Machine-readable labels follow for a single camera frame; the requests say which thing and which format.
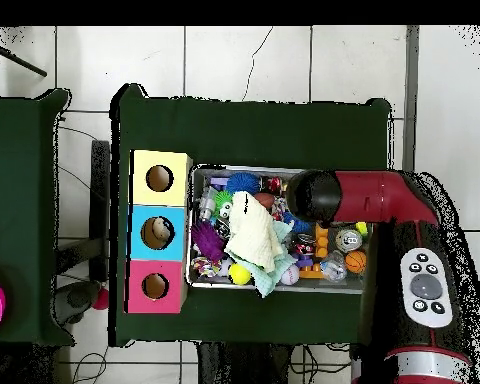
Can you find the black rod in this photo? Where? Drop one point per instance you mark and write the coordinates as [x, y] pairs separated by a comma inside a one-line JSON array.
[[20, 60]]

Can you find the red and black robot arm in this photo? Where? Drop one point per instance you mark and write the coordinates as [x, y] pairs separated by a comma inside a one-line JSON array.
[[364, 196]]

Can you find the yellow ball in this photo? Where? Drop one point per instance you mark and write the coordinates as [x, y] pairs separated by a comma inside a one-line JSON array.
[[240, 274]]

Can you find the white baseball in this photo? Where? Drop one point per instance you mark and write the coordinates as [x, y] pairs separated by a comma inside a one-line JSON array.
[[290, 275]]

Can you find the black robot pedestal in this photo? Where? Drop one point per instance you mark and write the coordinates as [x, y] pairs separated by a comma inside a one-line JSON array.
[[244, 364]]

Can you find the cream knitted cloth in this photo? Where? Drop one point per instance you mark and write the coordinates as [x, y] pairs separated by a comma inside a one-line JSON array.
[[252, 232]]

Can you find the silver mesh bin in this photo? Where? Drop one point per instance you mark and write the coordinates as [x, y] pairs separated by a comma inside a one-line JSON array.
[[208, 285]]

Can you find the purple spiky ball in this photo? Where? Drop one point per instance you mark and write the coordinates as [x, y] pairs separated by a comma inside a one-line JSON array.
[[207, 240]]

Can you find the wooden three-hole box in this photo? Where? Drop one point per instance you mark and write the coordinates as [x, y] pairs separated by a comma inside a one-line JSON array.
[[138, 240]]

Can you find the dark green tablecloth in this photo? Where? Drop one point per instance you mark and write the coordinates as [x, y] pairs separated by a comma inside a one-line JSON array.
[[20, 160], [244, 132]]

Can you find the mint green knitted cloth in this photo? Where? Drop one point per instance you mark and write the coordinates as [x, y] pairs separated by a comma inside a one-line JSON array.
[[268, 280]]

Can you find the crumpled clear plastic bottle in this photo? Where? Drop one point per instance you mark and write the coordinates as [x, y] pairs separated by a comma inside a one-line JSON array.
[[334, 267]]

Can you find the dark grey rounded object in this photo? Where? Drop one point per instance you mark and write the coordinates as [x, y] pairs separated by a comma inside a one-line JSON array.
[[76, 300]]

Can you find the small orange basketball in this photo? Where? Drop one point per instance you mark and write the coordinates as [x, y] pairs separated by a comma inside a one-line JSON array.
[[356, 262]]

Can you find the orange toy brick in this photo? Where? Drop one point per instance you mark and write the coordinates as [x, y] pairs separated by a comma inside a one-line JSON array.
[[321, 242]]

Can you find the tall black object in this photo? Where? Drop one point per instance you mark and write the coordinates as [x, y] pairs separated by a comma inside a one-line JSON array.
[[100, 200]]

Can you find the blue spiky ball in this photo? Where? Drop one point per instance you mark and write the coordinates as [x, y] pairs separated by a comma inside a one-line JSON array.
[[242, 183]]

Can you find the small red ball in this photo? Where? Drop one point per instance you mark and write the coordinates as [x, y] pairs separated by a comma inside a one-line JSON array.
[[101, 299]]

